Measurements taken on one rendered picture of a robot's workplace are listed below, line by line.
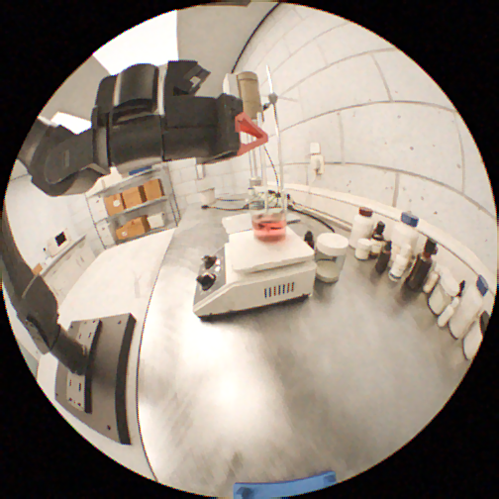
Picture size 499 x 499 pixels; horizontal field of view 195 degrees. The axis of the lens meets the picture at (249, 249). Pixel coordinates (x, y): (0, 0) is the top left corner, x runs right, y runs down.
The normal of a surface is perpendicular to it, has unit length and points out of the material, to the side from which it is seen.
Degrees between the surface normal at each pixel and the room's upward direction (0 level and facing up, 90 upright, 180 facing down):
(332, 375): 0
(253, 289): 90
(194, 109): 90
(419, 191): 90
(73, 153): 90
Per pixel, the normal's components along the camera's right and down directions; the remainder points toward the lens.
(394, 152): -0.95, 0.24
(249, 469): -0.11, -0.86
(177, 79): 0.61, 0.33
